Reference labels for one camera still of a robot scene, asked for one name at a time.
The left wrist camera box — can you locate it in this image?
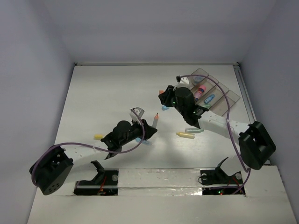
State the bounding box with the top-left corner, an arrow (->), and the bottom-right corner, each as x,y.
130,107 -> 144,122

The yellow highlighter cap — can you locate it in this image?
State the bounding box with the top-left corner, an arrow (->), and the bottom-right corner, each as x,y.
94,134 -> 103,140

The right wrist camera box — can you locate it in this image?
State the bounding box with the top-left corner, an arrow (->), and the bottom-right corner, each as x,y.
176,76 -> 190,88

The green uncapped highlighter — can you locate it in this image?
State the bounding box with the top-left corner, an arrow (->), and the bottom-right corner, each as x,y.
185,128 -> 204,133

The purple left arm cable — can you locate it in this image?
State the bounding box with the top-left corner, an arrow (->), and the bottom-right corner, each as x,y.
31,108 -> 147,187

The green capped highlighter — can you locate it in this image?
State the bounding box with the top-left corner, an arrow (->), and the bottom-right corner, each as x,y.
201,104 -> 212,109

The blue highlighter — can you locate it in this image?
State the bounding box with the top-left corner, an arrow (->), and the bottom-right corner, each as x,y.
135,138 -> 152,146

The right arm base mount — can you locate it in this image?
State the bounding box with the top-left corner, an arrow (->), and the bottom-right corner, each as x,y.
198,157 -> 245,196

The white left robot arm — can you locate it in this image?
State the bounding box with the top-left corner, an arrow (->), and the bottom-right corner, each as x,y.
29,119 -> 157,196

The blue correction tape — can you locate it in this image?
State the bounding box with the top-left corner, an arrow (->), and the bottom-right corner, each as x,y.
204,94 -> 215,104

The blue highlighter cap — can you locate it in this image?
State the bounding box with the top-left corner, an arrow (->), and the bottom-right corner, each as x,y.
162,105 -> 169,111

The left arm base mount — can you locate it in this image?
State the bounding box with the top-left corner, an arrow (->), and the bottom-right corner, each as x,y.
73,161 -> 119,196

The paper clip jar far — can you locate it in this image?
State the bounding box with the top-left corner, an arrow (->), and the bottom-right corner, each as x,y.
192,76 -> 204,85

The yellow highlighter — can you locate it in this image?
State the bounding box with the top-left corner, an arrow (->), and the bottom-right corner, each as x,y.
176,132 -> 195,139

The clear four-compartment organizer tray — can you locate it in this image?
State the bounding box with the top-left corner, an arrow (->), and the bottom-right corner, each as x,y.
188,68 -> 240,116

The orange tip grey highlighter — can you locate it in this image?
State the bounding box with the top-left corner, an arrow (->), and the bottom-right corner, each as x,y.
152,113 -> 159,128

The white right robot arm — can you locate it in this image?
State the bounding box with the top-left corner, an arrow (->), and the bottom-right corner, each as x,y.
158,85 -> 276,183

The pink cap glue bottle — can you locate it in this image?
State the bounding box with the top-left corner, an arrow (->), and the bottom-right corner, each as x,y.
194,85 -> 206,99

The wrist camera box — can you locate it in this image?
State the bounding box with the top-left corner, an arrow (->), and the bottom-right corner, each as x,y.
130,107 -> 144,122
176,76 -> 190,88

